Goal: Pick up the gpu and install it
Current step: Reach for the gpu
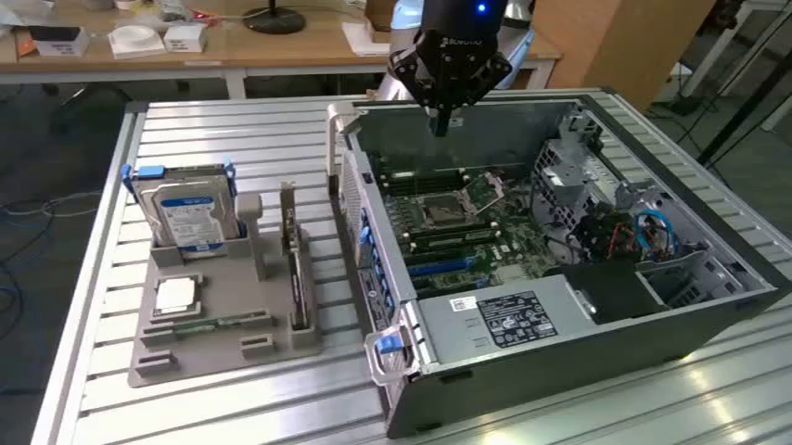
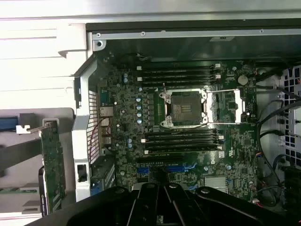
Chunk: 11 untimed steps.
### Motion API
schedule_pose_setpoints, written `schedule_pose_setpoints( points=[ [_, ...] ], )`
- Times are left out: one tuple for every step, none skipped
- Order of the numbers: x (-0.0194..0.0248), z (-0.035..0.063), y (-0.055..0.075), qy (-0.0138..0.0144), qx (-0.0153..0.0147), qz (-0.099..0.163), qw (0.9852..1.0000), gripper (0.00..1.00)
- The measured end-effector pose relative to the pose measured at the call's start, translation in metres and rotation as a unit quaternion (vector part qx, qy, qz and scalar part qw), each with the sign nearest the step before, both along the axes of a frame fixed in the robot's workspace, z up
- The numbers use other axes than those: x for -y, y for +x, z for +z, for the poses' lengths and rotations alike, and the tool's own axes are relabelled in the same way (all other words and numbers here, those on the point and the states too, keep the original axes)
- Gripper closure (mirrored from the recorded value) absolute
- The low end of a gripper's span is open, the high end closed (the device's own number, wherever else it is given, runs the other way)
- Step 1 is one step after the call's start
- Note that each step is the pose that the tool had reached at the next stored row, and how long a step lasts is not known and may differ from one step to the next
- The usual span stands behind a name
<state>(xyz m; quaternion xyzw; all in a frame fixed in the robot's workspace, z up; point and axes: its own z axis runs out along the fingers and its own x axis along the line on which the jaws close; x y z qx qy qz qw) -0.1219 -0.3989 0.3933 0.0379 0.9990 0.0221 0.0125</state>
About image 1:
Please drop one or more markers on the white box with round insert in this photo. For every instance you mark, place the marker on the white box with round insert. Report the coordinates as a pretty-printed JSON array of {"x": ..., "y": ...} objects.
[{"x": 138, "y": 42}]

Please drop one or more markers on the CPU socket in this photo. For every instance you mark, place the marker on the CPU socket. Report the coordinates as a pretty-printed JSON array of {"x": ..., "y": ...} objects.
[{"x": 443, "y": 213}]

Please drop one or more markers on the wooden desk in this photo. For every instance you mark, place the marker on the wooden desk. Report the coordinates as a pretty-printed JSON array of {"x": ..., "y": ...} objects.
[{"x": 278, "y": 46}]

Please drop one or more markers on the hard disk with blue caddy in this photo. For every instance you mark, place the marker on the hard disk with blue caddy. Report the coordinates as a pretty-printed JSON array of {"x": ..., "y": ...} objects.
[{"x": 186, "y": 218}]

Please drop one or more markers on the blue expansion slot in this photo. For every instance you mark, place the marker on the blue expansion slot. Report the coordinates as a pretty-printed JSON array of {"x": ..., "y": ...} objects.
[{"x": 443, "y": 266}]

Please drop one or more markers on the green RAM stick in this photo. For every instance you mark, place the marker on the green RAM stick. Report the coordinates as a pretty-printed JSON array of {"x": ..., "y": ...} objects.
[{"x": 210, "y": 323}]

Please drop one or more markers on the installed RAM stick white label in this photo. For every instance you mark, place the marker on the installed RAM stick white label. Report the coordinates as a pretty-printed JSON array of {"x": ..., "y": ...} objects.
[{"x": 455, "y": 237}]

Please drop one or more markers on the small white box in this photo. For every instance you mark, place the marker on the small white box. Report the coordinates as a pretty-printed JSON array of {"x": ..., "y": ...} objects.
[{"x": 186, "y": 38}]

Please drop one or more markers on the silver CPU chip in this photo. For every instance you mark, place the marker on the silver CPU chip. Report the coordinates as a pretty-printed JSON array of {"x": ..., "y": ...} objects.
[{"x": 177, "y": 294}]

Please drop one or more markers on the white box with black lid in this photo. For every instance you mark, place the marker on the white box with black lid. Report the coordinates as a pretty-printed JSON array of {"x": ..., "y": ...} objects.
[{"x": 61, "y": 41}]

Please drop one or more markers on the green motherboard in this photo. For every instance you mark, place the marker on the green motherboard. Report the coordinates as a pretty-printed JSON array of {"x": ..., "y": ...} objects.
[{"x": 495, "y": 250}]

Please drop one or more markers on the black open PC case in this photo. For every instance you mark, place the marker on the black open PC case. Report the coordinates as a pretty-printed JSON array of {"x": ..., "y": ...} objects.
[{"x": 619, "y": 371}]

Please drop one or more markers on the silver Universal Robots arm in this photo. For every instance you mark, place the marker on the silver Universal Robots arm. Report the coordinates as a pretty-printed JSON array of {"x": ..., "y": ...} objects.
[{"x": 405, "y": 18}]

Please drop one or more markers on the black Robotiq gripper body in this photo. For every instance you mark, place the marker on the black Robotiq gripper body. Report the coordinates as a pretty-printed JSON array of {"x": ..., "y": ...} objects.
[{"x": 461, "y": 55}]

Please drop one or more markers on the wooden cabinet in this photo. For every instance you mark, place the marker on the wooden cabinet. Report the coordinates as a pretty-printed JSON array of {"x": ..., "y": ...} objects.
[{"x": 619, "y": 46}]

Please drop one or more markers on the black round lamp base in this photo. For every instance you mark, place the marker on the black round lamp base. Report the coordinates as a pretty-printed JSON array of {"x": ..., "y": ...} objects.
[{"x": 274, "y": 22}]

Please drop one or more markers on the black plastic cover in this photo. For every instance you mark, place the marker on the black plastic cover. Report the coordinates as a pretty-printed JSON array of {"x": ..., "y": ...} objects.
[{"x": 612, "y": 287}]

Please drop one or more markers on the grey power supply unit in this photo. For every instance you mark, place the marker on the grey power supply unit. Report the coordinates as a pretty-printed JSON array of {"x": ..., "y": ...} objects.
[{"x": 527, "y": 320}]

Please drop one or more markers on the white floor device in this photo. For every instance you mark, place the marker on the white floor device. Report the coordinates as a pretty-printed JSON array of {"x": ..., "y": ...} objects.
[{"x": 678, "y": 83}]

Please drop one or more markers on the grey printed parts rack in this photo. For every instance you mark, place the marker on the grey printed parts rack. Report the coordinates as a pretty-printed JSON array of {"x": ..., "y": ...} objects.
[{"x": 236, "y": 343}]

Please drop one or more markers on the black Nvidia graphics card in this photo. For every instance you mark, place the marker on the black Nvidia graphics card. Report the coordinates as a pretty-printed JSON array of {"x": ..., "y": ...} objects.
[{"x": 298, "y": 278}]

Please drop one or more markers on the flat white paper box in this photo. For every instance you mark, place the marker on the flat white paper box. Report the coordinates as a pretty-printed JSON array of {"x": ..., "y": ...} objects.
[{"x": 365, "y": 41}]

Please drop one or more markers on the black office chair base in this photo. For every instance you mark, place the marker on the black office chair base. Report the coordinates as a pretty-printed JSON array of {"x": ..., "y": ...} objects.
[{"x": 81, "y": 95}]

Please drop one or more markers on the metal disk bay cage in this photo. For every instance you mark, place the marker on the metal disk bay cage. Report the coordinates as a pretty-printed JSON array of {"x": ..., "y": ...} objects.
[{"x": 560, "y": 181}]

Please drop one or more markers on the metal socket cover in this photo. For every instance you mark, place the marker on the metal socket cover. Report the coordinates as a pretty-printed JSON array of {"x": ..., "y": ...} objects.
[{"x": 485, "y": 192}]

